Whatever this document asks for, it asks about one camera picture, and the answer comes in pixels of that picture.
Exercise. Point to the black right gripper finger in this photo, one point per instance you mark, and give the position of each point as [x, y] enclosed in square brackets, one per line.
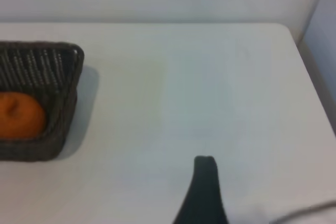
[204, 197]

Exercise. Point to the dark brown wicker basket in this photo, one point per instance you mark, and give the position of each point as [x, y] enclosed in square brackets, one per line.
[63, 90]

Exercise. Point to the orange fruit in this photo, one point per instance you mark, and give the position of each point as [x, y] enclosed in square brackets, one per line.
[21, 116]

